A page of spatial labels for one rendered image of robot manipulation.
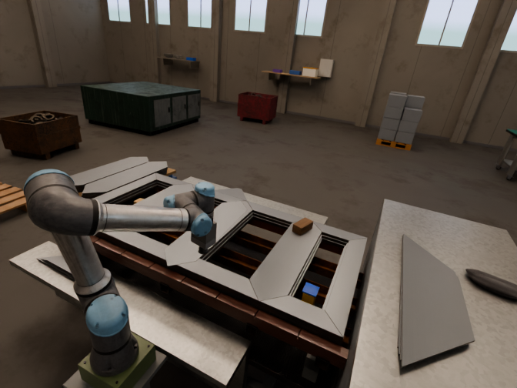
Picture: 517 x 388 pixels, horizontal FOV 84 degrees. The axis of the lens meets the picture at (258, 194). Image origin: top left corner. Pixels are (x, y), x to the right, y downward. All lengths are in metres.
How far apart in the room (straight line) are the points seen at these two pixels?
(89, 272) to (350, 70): 9.42
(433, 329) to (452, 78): 9.19
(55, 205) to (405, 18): 9.64
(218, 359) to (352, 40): 9.43
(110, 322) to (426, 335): 0.93
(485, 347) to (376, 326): 0.31
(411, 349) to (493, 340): 0.30
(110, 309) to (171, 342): 0.36
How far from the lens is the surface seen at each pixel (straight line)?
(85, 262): 1.07
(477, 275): 1.40
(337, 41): 10.04
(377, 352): 0.95
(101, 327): 1.06
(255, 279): 1.31
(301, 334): 1.21
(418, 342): 1.00
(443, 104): 10.01
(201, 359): 1.29
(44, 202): 0.85
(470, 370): 1.05
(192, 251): 1.45
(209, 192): 1.10
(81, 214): 0.83
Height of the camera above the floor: 1.75
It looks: 26 degrees down
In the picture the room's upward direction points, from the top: 6 degrees clockwise
